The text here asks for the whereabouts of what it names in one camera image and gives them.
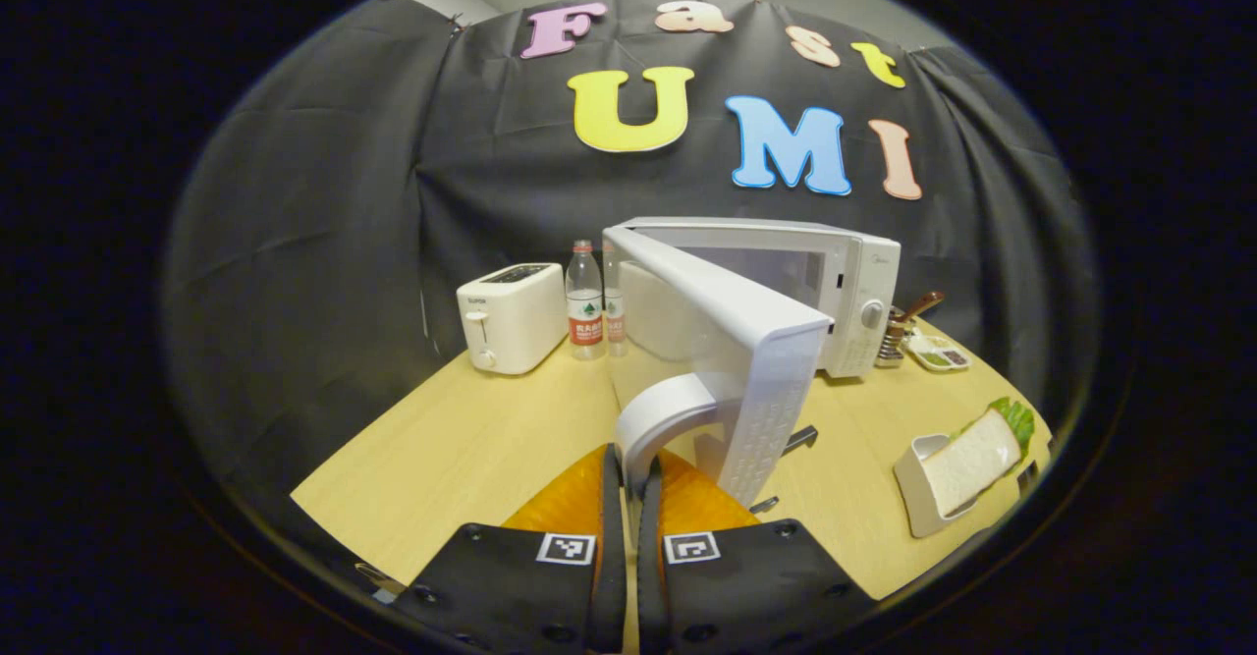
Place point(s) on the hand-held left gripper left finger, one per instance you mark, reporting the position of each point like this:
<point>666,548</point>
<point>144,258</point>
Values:
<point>611,557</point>

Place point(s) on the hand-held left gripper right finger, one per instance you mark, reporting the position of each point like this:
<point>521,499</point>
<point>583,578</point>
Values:
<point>650,557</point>

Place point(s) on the white microwave oven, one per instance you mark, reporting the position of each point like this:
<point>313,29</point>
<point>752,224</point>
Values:
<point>766,360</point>

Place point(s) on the lettuce sandwich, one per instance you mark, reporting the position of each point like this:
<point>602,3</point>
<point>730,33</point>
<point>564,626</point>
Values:
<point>972,459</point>

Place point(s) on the clear water bottle red label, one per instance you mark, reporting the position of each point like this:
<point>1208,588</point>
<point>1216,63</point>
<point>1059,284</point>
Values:
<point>616,316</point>
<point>585,311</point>

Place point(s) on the white toaster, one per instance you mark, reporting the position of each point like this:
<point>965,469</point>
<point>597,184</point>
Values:
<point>511,321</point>

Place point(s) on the white divided seasoning dish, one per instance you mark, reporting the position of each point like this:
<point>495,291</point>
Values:
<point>938,353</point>

